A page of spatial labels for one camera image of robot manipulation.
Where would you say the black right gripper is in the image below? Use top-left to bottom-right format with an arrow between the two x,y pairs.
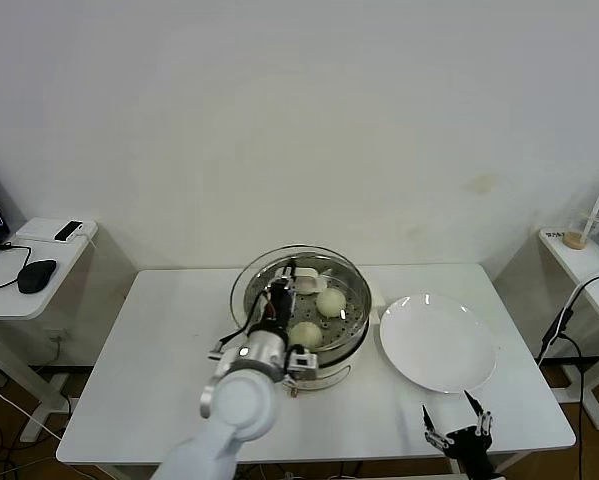
421,390 -> 499,479

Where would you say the black white hanging cable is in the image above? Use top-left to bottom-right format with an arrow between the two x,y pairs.
534,264 -> 599,480

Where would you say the white steamed baozi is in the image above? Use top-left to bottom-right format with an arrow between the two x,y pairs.
316,288 -> 348,319
288,321 -> 324,351

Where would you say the black computer mouse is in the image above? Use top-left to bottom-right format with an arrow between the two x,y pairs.
17,259 -> 58,295

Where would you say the white round plate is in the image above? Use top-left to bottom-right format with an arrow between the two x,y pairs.
378,294 -> 498,395

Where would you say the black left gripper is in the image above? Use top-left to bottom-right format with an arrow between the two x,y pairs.
262,257 -> 301,330

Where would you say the perforated steel steamer basket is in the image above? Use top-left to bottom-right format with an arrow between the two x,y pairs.
243,253 -> 373,365

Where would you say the white side table with cup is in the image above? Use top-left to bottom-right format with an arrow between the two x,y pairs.
537,227 -> 599,431

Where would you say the white side table with laptop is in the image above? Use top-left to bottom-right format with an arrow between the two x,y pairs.
0,215 -> 100,444

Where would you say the round glass pot lid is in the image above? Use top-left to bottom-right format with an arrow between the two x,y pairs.
230,243 -> 373,346

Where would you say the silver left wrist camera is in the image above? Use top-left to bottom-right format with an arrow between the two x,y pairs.
286,344 -> 320,380

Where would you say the white wall socket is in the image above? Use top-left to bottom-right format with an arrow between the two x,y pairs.
43,327 -> 75,361

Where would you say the black laptop cable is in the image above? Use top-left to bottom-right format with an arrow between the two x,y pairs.
0,241 -> 33,299

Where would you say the clear plastic drink cup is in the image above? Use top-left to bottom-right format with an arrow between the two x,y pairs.
561,204 -> 599,250

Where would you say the flat white box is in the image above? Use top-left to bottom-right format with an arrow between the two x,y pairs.
14,217 -> 99,245

